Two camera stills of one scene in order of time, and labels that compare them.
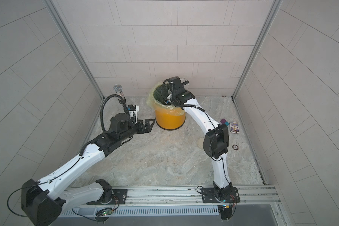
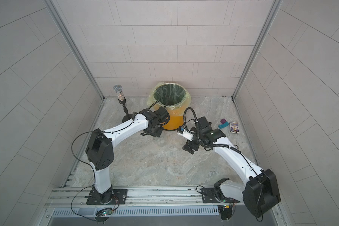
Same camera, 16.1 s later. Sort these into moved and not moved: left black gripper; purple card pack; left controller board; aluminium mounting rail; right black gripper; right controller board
Moved: right black gripper; left black gripper
Not moved: left controller board; purple card pack; aluminium mounting rail; right controller board
